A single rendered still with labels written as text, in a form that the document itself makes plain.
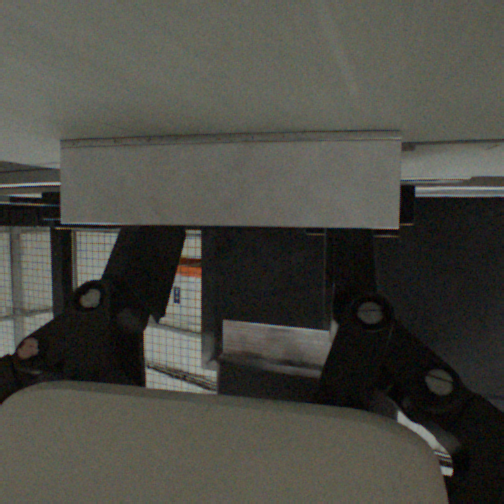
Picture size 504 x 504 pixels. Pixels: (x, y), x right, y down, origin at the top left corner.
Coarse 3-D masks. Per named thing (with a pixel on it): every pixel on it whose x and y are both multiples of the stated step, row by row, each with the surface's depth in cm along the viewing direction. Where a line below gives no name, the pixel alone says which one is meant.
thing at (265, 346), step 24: (240, 336) 22; (264, 336) 22; (288, 336) 21; (312, 336) 21; (240, 360) 22; (264, 360) 22; (288, 360) 21; (312, 360) 21; (216, 384) 22; (240, 384) 22; (264, 384) 21; (288, 384) 21; (312, 384) 20; (384, 408) 19
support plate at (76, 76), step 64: (0, 0) 3; (64, 0) 3; (128, 0) 3; (192, 0) 3; (256, 0) 3; (320, 0) 3; (384, 0) 3; (448, 0) 3; (0, 64) 5; (64, 64) 5; (128, 64) 5; (192, 64) 5; (256, 64) 5; (320, 64) 5; (384, 64) 5; (448, 64) 5; (0, 128) 8; (64, 128) 9; (128, 128) 9; (192, 128) 9; (256, 128) 8; (320, 128) 8; (384, 128) 8; (448, 128) 8
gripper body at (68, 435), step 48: (48, 384) 9; (96, 384) 9; (0, 432) 8; (48, 432) 8; (96, 432) 8; (144, 432) 8; (192, 432) 7; (240, 432) 7; (288, 432) 7; (336, 432) 7; (384, 432) 7; (0, 480) 7; (48, 480) 7; (96, 480) 7; (144, 480) 7; (192, 480) 7; (240, 480) 7; (288, 480) 7; (336, 480) 7; (384, 480) 7; (432, 480) 7
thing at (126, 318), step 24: (120, 240) 11; (144, 240) 11; (168, 240) 13; (120, 264) 11; (144, 264) 11; (168, 264) 13; (120, 288) 11; (144, 288) 11; (168, 288) 13; (120, 312) 11; (144, 312) 12; (48, 336) 11; (120, 336) 11; (24, 360) 10; (48, 360) 10
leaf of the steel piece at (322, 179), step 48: (96, 144) 10; (144, 144) 9; (192, 144) 9; (240, 144) 9; (288, 144) 9; (336, 144) 9; (384, 144) 8; (96, 192) 10; (144, 192) 9; (192, 192) 9; (240, 192) 9; (288, 192) 9; (336, 192) 9; (384, 192) 8
